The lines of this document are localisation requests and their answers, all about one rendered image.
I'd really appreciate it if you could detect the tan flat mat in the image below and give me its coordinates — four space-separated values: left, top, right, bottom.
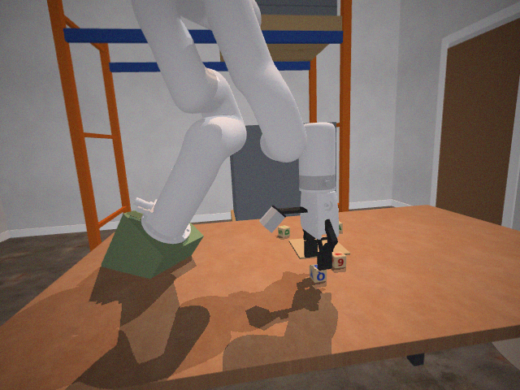
288 239 350 258

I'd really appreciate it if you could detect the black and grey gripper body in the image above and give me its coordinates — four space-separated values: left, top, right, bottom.
299 187 339 240

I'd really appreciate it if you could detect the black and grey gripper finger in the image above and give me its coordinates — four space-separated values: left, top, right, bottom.
302 228 318 258
317 219 338 271

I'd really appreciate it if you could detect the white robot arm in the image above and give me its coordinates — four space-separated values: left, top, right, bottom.
131 0 336 244

